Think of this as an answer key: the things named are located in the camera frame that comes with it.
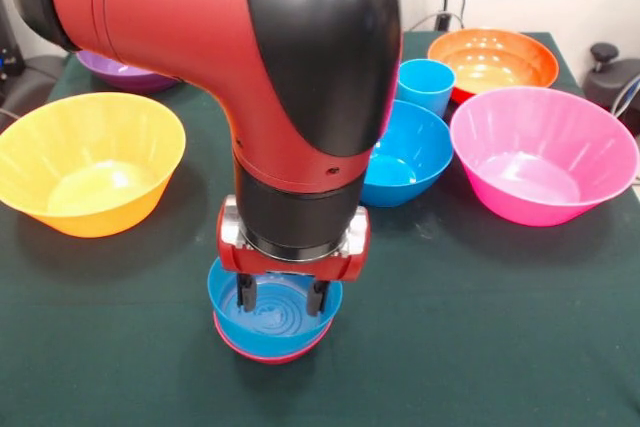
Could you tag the small translucent blue bowl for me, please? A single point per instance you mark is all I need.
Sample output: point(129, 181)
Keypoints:
point(280, 332)

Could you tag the black power adapter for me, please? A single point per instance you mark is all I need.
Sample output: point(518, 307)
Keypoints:
point(442, 21)

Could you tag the dark green tablecloth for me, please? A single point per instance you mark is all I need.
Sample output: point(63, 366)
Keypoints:
point(500, 347)

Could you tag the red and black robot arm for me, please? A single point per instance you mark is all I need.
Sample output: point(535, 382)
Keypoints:
point(250, 72)

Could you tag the large pink plastic bowl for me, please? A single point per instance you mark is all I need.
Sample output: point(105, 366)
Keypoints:
point(540, 147)

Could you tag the large yellow-orange plastic bowl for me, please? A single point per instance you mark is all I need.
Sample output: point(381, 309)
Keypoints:
point(90, 147)

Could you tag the purple plastic bowl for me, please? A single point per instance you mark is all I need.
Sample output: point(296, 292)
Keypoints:
point(130, 77)

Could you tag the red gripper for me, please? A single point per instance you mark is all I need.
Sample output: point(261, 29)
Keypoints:
point(290, 267)

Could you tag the black equipment box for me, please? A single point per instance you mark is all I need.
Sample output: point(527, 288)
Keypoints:
point(7, 57)

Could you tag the small red plastic bowl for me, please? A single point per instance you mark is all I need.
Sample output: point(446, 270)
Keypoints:
point(272, 356)

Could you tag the opaque blue plastic bowl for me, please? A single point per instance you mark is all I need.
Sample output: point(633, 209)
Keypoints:
point(410, 147)

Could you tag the black round equipment with knob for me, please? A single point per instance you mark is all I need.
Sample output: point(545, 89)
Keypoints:
point(607, 82)

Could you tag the orange plastic bowl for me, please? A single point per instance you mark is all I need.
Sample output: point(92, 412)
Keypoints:
point(500, 62)

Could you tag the blue plastic cup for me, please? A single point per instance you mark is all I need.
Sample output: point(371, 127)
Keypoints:
point(425, 84)

